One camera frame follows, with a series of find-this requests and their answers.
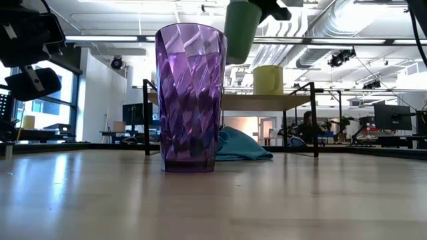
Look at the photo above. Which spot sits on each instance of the large black monitor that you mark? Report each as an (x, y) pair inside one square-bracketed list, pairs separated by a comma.
[(392, 116)]

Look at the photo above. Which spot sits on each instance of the round black ceiling spotlight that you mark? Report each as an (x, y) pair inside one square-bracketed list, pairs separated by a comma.
[(116, 62)]

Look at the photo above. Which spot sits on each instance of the yellow box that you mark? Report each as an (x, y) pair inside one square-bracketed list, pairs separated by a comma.
[(29, 122)]

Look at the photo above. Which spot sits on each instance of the blue cloth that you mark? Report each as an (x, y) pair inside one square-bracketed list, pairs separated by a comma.
[(240, 146)]

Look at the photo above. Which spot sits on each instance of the small black monitor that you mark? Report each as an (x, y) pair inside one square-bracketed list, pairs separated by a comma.
[(135, 114)]

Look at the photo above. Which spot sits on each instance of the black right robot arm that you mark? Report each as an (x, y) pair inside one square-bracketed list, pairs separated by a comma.
[(421, 13)]

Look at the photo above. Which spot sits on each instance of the person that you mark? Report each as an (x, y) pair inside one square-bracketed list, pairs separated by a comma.
[(307, 128)]

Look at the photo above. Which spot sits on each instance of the silver ceiling duct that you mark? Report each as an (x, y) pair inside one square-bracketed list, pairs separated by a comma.
[(320, 33)]

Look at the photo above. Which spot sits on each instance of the brown cardboard box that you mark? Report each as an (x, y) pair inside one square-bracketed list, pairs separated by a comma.
[(119, 126)]

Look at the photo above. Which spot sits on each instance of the purple faceted plastic cup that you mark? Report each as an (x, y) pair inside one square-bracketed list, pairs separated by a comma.
[(190, 100)]

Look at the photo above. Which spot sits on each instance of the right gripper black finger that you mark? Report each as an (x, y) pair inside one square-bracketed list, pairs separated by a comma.
[(273, 10)]

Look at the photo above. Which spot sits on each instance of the wooden shelf with black legs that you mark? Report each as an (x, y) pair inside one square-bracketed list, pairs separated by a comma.
[(260, 101)]

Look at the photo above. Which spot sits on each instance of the black ceiling camera rig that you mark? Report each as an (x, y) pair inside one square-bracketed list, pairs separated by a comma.
[(340, 57)]

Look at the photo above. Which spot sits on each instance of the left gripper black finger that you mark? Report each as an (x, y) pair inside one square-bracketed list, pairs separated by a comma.
[(50, 81)]

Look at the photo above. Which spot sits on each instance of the green plastic cup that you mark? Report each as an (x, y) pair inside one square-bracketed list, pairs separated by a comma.
[(240, 36)]

